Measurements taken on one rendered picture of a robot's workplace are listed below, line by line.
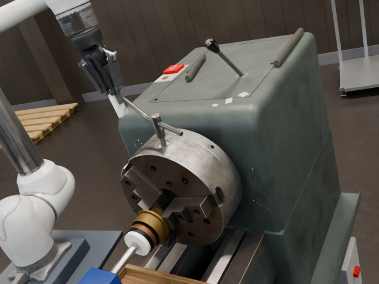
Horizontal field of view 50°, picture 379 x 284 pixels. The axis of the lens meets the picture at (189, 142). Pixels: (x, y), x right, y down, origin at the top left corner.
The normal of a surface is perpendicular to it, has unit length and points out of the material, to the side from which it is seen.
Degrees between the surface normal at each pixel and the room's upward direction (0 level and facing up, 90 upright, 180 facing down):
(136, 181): 51
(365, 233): 0
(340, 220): 0
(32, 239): 88
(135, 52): 90
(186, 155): 32
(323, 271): 0
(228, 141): 90
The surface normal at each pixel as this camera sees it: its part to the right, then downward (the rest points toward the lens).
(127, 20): -0.32, 0.54
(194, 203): -0.43, -0.83
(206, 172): 0.53, -0.46
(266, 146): 0.83, 0.01
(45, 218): 0.93, -0.21
